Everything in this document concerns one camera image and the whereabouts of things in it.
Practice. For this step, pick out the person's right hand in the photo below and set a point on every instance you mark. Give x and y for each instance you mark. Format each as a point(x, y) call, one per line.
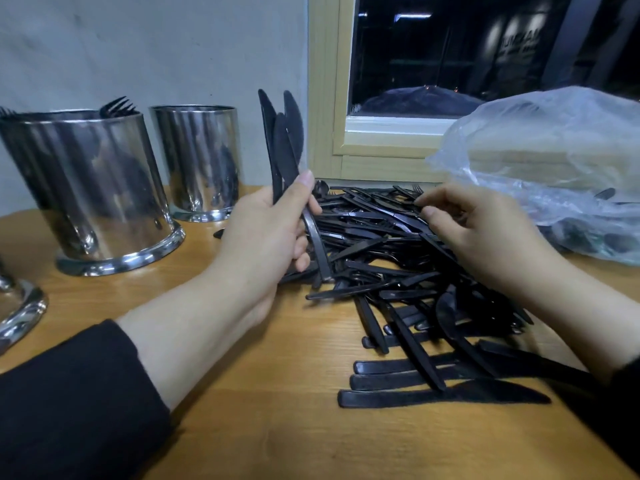
point(490, 240)

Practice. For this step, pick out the person's left hand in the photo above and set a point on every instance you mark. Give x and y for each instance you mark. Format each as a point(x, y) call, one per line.
point(260, 250)

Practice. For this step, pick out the pile of black plastic cutlery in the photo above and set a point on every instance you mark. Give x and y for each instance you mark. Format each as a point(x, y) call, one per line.
point(400, 275)

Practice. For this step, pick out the bundle of black cutlery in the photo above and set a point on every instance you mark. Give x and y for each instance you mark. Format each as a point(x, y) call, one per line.
point(420, 395)
point(283, 155)

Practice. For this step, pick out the bunch of black cutlery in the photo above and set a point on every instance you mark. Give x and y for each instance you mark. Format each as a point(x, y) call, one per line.
point(293, 125)

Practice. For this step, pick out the person's right forearm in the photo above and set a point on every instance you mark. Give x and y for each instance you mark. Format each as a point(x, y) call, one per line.
point(600, 335)

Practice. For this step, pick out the person's left forearm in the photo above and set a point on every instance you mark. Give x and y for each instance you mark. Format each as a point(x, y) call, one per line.
point(90, 395)

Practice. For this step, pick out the clear plastic bag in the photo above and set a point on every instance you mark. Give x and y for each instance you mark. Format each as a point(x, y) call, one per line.
point(550, 155)

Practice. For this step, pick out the dark parked car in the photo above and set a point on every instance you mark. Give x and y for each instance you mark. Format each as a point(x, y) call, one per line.
point(420, 103)

